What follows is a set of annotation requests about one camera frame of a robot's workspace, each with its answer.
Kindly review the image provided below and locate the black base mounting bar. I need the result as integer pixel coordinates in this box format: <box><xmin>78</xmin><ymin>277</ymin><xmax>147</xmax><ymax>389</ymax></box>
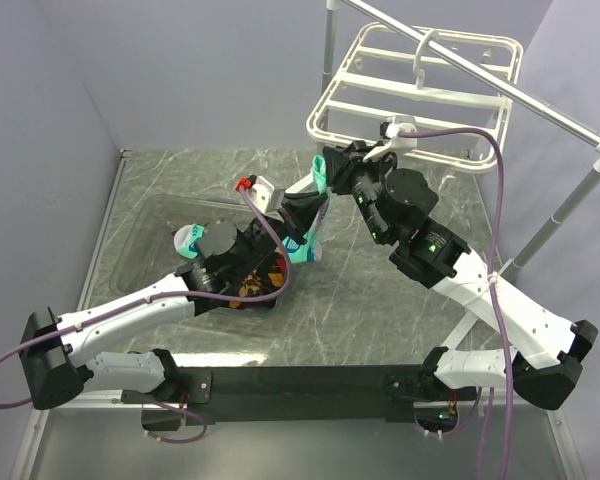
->
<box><xmin>122</xmin><ymin>364</ymin><xmax>461</xmax><ymax>434</ymax></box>

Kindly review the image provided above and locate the brown argyle sock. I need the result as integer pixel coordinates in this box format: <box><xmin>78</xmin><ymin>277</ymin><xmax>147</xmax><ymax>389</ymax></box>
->
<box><xmin>239</xmin><ymin>268</ymin><xmax>286</xmax><ymax>297</ymax></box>

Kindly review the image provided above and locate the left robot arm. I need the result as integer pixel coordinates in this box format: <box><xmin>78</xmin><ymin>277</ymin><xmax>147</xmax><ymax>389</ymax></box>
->
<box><xmin>18</xmin><ymin>188</ymin><xmax>328</xmax><ymax>410</ymax></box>

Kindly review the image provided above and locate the white clip sock hanger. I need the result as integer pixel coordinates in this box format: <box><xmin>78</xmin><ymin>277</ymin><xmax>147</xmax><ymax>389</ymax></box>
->
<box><xmin>305</xmin><ymin>22</ymin><xmax>513</xmax><ymax>174</ymax></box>

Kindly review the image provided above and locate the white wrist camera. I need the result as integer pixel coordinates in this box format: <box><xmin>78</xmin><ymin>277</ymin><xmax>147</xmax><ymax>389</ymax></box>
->
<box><xmin>235</xmin><ymin>175</ymin><xmax>285</xmax><ymax>215</ymax></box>
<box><xmin>363</xmin><ymin>116</ymin><xmax>417</xmax><ymax>162</ymax></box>

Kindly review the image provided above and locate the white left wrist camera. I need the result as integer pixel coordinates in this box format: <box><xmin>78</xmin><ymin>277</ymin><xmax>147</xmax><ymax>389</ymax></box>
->
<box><xmin>235</xmin><ymin>175</ymin><xmax>285</xmax><ymax>215</ymax></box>

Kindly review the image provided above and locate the teal patterned sock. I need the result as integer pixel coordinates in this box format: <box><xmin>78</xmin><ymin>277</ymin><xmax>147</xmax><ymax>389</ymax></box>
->
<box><xmin>283</xmin><ymin>155</ymin><xmax>330</xmax><ymax>264</ymax></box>
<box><xmin>173</xmin><ymin>224</ymin><xmax>207</xmax><ymax>260</ymax></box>

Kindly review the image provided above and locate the red black argyle sock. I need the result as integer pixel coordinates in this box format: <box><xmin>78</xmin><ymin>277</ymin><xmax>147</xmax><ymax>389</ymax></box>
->
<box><xmin>228</xmin><ymin>249</ymin><xmax>287</xmax><ymax>311</ymax></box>

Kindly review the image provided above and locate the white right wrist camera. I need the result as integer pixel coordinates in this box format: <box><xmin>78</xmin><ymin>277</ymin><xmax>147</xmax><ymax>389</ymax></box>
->
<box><xmin>363</xmin><ymin>116</ymin><xmax>417</xmax><ymax>162</ymax></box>

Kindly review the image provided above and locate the aluminium extrusion rail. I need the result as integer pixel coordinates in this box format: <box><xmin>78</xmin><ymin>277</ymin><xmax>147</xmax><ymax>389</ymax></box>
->
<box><xmin>33</xmin><ymin>364</ymin><xmax>561</xmax><ymax>411</ymax></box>

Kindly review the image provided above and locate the clear plastic bin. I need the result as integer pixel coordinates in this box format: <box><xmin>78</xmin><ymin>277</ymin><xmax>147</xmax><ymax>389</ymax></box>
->
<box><xmin>110</xmin><ymin>194</ymin><xmax>253</xmax><ymax>296</ymax></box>

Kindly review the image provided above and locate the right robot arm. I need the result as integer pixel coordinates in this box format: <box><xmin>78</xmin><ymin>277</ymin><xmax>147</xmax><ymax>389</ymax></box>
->
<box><xmin>322</xmin><ymin>141</ymin><xmax>598</xmax><ymax>411</ymax></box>

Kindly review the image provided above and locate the silver drying rack stand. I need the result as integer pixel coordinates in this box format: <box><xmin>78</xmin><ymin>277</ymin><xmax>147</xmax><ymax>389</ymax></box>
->
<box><xmin>317</xmin><ymin>1</ymin><xmax>600</xmax><ymax>344</ymax></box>

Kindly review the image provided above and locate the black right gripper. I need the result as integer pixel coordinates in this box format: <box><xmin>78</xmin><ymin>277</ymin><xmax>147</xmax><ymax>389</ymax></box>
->
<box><xmin>320</xmin><ymin>141</ymin><xmax>394</xmax><ymax>245</ymax></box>

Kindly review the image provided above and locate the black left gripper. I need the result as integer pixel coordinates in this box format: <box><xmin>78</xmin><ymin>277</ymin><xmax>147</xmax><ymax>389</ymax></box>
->
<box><xmin>234</xmin><ymin>191</ymin><xmax>328</xmax><ymax>279</ymax></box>

